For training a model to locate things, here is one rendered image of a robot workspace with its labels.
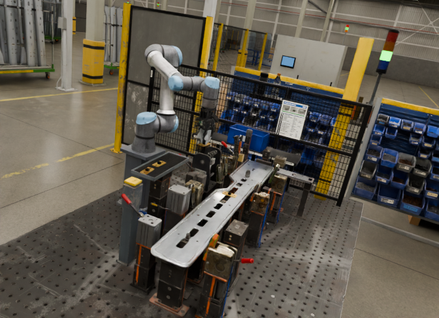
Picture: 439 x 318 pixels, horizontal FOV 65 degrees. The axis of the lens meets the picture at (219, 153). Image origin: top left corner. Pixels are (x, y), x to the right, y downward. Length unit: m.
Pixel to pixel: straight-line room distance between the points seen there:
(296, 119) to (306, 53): 5.91
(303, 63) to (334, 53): 0.71
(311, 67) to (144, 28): 4.96
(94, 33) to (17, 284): 8.10
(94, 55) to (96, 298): 8.16
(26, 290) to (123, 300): 0.42
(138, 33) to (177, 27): 0.59
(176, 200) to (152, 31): 3.13
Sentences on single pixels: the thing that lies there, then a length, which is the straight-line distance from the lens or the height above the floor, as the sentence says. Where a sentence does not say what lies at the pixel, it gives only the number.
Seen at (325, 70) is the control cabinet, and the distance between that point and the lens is 8.58.
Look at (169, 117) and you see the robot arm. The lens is 2.18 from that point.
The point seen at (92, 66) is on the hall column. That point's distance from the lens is 9.51.
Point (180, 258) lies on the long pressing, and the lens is 1.46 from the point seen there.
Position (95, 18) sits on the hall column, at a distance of 9.46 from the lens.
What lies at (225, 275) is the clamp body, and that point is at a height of 0.97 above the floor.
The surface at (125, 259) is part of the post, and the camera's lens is 1.87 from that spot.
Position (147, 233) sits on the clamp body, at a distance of 1.56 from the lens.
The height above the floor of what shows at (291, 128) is 1.23.
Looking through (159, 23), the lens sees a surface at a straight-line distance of 4.51.
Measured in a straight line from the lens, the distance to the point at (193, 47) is 4.23.
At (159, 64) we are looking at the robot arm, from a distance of 1.96.
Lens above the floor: 1.89
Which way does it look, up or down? 20 degrees down
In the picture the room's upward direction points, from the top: 10 degrees clockwise
